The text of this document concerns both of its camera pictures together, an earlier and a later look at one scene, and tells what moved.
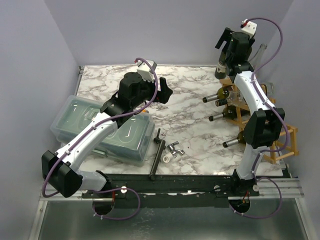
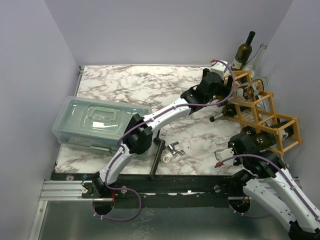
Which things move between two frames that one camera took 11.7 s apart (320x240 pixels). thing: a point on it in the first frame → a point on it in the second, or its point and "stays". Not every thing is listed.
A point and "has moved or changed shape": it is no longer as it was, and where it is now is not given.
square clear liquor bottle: x=237 y=98 has moved or changed shape
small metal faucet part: x=171 y=147 stays
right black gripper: x=223 y=41 → x=238 y=144
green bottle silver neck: x=223 y=93 has moved or changed shape
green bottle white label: x=220 y=71 has moved or changed shape
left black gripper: x=165 y=93 → x=223 y=90
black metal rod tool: x=162 y=143 stays
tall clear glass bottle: x=256 y=59 → x=260 y=72
